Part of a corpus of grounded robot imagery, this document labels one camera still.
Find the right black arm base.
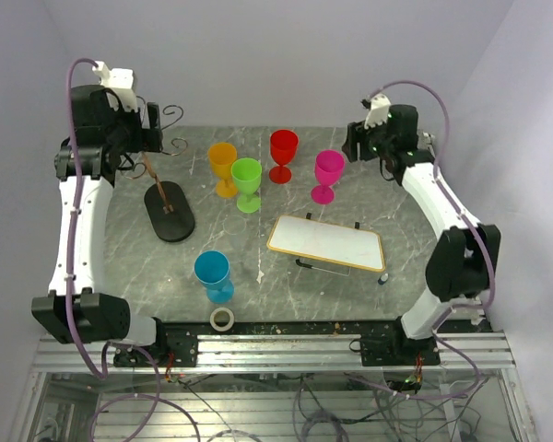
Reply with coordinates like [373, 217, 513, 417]
[348, 320, 441, 366]

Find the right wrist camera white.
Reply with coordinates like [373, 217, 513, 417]
[361, 93, 391, 130]

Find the orange plastic wine glass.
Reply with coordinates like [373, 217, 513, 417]
[208, 143, 238, 198]

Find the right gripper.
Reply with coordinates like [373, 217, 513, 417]
[342, 114, 394, 162]

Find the black marker pen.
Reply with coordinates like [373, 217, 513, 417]
[295, 257, 350, 276]

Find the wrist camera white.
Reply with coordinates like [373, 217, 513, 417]
[361, 93, 391, 130]
[92, 61, 138, 111]

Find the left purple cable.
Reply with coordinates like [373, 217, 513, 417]
[64, 58, 162, 442]

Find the white tape roll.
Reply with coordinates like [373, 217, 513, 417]
[209, 308, 235, 332]

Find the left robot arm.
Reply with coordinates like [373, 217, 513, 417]
[31, 85, 170, 366]

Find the small whiteboard wooden frame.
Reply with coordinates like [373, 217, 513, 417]
[266, 215, 386, 273]

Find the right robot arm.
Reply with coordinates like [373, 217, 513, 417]
[342, 95, 501, 365]

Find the green plastic wine glass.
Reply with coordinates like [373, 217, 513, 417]
[231, 157, 263, 214]

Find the pink plastic wine glass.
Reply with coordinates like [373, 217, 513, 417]
[311, 149, 346, 205]

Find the aluminium rail frame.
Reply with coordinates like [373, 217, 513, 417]
[31, 333, 517, 374]

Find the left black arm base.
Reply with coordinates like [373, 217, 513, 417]
[113, 319, 198, 368]

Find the blue plastic wine glass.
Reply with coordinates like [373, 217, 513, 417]
[194, 250, 234, 304]

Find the red plastic wine glass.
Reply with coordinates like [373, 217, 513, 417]
[269, 129, 299, 184]

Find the copper wire wine glass rack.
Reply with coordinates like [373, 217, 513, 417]
[119, 94, 196, 243]

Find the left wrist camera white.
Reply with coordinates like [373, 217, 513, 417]
[92, 61, 138, 111]

